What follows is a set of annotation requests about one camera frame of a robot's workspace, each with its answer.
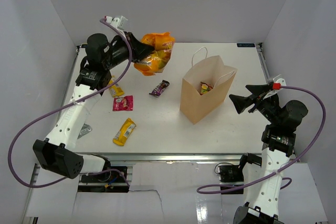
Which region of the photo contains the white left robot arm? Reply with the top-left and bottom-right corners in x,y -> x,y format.
33,32 -> 154,182

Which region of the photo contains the colourful fruit gummy bag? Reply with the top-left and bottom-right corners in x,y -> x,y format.
200,82 -> 213,95

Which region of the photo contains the silver foil wrapper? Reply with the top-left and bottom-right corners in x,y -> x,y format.
78,124 -> 92,138

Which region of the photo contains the aluminium table frame rail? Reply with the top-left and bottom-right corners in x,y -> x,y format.
93,153 -> 243,162

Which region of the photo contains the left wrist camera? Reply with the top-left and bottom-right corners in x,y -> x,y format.
104,15 -> 128,31

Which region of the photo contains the blue label sticker right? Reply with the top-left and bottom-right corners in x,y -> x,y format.
237,43 -> 256,48

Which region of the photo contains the purple chocolate bar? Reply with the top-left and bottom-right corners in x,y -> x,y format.
149,80 -> 170,97

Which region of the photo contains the large orange gummy bag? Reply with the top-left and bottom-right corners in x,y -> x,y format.
134,32 -> 175,76

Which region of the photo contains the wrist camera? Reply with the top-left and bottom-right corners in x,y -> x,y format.
268,74 -> 286,90
104,15 -> 128,31

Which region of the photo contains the yellow snack bar wrapper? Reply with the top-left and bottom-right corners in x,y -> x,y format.
112,118 -> 137,146

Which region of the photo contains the pink red candy packet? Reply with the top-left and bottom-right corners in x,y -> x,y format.
112,95 -> 133,111

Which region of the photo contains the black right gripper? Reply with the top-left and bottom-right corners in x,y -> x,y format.
229,84 -> 281,125

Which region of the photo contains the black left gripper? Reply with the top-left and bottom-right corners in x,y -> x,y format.
103,31 -> 155,70

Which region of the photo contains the small yellow snack packet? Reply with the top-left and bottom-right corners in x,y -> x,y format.
108,75 -> 124,98

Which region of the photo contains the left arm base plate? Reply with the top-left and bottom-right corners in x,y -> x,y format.
80,166 -> 128,184

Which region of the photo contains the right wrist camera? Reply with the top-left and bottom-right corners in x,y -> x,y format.
268,74 -> 286,90

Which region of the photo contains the brown paper bag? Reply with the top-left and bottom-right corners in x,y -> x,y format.
180,47 -> 237,124

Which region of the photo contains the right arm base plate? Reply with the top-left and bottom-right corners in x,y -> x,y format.
214,162 -> 244,190

